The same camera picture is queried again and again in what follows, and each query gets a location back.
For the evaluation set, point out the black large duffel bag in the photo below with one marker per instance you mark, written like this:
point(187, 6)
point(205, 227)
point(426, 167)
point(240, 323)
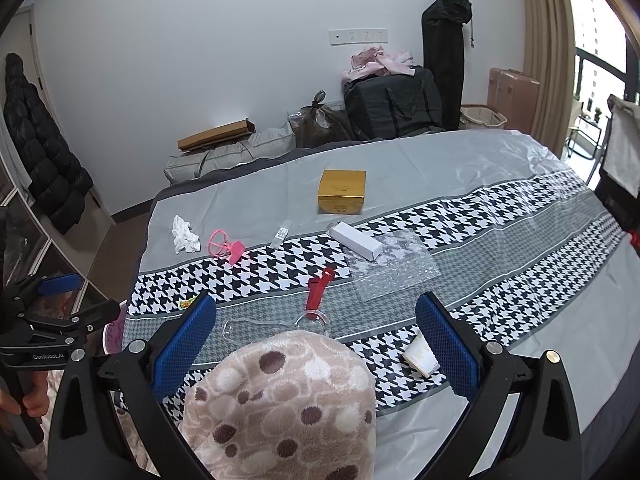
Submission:
point(392, 106)

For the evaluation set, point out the white long cardboard box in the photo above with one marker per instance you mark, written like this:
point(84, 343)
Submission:
point(363, 245)

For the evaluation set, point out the houndstooth grey bed cover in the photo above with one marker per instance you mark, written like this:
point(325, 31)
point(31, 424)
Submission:
point(506, 235)

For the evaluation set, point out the white wall outlet strip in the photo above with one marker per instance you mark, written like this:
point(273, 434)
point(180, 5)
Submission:
point(343, 37)

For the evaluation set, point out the clear plastic blister package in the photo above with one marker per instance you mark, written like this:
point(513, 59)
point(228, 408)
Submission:
point(243, 331)

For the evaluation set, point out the white tissue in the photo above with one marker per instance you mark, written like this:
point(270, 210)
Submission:
point(185, 240)

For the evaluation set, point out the brown tied plastic bag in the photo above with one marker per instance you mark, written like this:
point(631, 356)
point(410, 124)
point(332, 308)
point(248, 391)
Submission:
point(320, 123)

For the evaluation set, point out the colourful candy wrapper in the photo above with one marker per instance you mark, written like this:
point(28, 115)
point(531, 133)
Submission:
point(184, 304)

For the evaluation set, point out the beige curtain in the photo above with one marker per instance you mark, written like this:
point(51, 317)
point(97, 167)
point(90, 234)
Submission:
point(549, 58)

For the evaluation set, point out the brown cardboard boxes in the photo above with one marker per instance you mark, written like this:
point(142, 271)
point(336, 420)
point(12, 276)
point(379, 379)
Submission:
point(515, 96)

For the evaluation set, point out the white paper cup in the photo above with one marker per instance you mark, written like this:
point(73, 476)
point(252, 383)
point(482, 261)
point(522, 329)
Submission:
point(420, 357)

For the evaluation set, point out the person's left hand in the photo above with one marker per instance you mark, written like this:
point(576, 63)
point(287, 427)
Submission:
point(36, 401)

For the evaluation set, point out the gold cardboard box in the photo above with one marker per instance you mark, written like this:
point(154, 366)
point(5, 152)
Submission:
point(341, 191)

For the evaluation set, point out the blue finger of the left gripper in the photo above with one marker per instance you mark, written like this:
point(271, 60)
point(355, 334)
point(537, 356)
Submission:
point(59, 285)

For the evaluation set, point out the white drawer storage unit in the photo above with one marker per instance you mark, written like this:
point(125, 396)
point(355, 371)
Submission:
point(35, 247)

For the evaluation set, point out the small clear label packet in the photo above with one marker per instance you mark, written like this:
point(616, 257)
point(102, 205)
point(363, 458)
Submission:
point(281, 235)

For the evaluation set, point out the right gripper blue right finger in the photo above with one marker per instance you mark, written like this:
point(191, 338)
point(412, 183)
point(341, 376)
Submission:
point(445, 335)

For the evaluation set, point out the pink clothes pile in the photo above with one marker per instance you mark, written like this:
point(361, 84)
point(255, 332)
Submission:
point(376, 61)

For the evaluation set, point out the brown flat cardboard box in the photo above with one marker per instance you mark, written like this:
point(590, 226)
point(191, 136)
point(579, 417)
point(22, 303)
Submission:
point(217, 135)

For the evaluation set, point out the clear bubble wrap sheet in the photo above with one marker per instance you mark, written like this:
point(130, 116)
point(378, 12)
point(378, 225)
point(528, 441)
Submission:
point(405, 262)

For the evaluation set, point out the white trash bin pink liner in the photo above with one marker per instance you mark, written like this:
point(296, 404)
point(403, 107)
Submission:
point(112, 333)

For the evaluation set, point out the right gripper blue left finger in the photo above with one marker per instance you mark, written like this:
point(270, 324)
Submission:
point(176, 344)

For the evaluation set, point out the beige laundry basket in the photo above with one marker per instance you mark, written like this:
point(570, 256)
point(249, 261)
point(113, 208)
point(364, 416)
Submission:
point(476, 116)

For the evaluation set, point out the grey zip storage bag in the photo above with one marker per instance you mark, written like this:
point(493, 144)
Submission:
point(269, 143)

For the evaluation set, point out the patterned fleece pajama knee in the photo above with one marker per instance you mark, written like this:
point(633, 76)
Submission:
point(297, 405)

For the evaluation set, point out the black puffer jacket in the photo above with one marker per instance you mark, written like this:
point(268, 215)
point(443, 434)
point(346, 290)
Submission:
point(58, 182)

